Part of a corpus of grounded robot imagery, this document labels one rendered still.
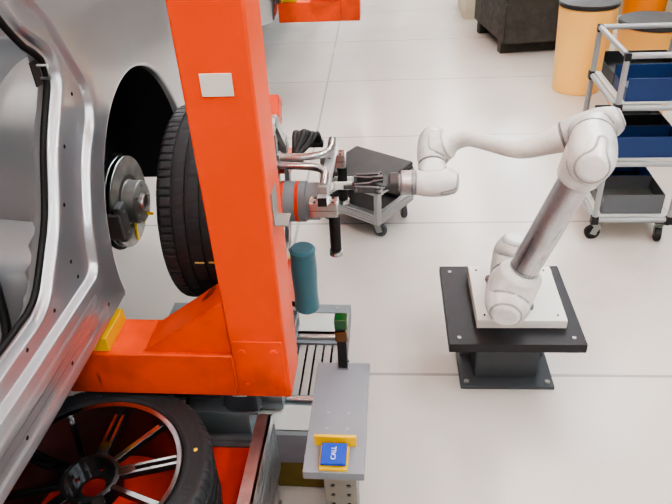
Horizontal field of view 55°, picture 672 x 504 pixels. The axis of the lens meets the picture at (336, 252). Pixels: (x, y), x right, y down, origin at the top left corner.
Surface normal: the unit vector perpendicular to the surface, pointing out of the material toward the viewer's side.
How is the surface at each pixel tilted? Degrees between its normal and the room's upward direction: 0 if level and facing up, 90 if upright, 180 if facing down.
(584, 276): 0
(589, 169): 87
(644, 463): 0
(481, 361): 90
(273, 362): 90
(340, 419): 0
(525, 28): 90
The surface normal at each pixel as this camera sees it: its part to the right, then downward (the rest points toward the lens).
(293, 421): -0.05, -0.83
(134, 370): -0.08, 0.56
